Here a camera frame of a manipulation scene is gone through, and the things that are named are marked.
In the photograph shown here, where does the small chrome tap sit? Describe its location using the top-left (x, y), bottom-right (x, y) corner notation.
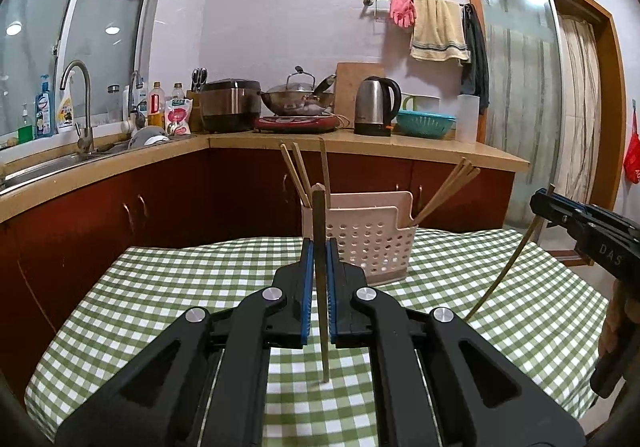
top-left (122, 70), bottom-right (146, 128)

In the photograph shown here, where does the steel electric kettle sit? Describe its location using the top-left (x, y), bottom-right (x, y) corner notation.
top-left (354, 76), bottom-right (402, 137)

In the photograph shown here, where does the frosted glass door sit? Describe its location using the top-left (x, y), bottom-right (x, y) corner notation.
top-left (475, 0), bottom-right (568, 248)

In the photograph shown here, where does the tall steel faucet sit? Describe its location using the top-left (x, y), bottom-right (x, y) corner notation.
top-left (60, 60), bottom-right (96, 154)

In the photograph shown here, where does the green checkered tablecloth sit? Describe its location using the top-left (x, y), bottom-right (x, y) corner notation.
top-left (24, 227), bottom-right (613, 447)

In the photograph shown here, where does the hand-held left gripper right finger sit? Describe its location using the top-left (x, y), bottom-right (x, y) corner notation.
top-left (325, 237), bottom-right (587, 447)

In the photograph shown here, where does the red induction cooker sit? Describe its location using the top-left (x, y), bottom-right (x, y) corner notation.
top-left (254, 113), bottom-right (341, 133)

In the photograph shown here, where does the white bowl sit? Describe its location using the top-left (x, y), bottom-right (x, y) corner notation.
top-left (129, 126), bottom-right (171, 150)

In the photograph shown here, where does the wall towel rack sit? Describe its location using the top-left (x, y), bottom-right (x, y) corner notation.
top-left (363, 0), bottom-right (393, 22)

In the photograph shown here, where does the steel rice cooker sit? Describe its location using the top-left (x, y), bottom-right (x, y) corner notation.
top-left (200, 78), bottom-right (262, 133)

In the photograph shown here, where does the translucent white container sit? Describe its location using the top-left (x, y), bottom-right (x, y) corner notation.
top-left (456, 94), bottom-right (481, 144)

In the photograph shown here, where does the beige hanging towel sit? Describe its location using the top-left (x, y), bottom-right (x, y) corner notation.
top-left (410, 0), bottom-right (471, 63)

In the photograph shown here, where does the red and white packet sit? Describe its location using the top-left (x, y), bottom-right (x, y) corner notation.
top-left (165, 98), bottom-right (193, 136)

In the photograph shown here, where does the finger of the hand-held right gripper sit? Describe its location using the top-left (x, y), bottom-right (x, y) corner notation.
top-left (542, 210), bottom-right (583, 232)
top-left (530, 187), bottom-right (588, 217)

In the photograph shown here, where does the red hanging bag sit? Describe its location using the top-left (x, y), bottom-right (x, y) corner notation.
top-left (622, 100), bottom-right (640, 185)

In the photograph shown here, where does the dark hanging cloth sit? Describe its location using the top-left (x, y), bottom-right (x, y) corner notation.
top-left (460, 3), bottom-right (491, 113)

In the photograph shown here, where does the pink perforated utensil holder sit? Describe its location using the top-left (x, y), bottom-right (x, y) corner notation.
top-left (301, 191), bottom-right (420, 285)

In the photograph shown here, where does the wooden knife block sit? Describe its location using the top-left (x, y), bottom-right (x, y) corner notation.
top-left (186, 90), bottom-right (206, 133)

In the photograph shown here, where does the steel kitchen sink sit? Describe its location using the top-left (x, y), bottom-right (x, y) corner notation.
top-left (0, 147), bottom-right (132, 189)

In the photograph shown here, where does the striped curtain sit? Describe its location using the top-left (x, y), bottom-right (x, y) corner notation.
top-left (556, 14), bottom-right (603, 253)

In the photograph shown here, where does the pink rubber glove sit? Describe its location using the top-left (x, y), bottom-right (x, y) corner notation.
top-left (389, 0), bottom-right (417, 29)

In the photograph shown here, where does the wooden cutting board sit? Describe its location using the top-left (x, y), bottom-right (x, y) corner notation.
top-left (334, 62), bottom-right (381, 120)

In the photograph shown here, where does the teal plastic colander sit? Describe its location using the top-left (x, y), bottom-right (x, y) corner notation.
top-left (395, 110), bottom-right (457, 139)

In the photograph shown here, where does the steel wok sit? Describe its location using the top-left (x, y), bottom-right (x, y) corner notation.
top-left (260, 74), bottom-right (337, 116)

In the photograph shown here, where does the sliding glass window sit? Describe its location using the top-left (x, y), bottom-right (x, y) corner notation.
top-left (0, 0), bottom-right (168, 140)

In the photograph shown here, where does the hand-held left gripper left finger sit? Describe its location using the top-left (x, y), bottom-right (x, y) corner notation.
top-left (55, 237), bottom-right (316, 447)

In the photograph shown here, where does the glass wok lid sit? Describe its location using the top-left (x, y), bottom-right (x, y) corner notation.
top-left (267, 66), bottom-right (317, 94)

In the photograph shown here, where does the person's right hand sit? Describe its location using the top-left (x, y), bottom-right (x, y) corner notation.
top-left (597, 284), bottom-right (627, 364)

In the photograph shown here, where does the white spray bottle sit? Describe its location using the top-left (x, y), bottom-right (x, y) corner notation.
top-left (56, 72), bottom-right (76, 133)

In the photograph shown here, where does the wooden door frame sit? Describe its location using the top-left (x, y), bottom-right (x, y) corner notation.
top-left (456, 0), bottom-right (628, 268)

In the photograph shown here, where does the yellow oil bottle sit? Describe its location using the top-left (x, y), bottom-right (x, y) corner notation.
top-left (147, 81), bottom-right (166, 128)

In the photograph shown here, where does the green soap dispenser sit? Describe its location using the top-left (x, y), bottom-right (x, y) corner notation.
top-left (17, 104), bottom-right (34, 140)

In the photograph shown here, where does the green and white jug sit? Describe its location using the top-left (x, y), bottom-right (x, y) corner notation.
top-left (401, 94), bottom-right (441, 114)

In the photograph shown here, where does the blue detergent bottle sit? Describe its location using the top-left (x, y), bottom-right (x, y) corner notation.
top-left (35, 74), bottom-right (55, 137)

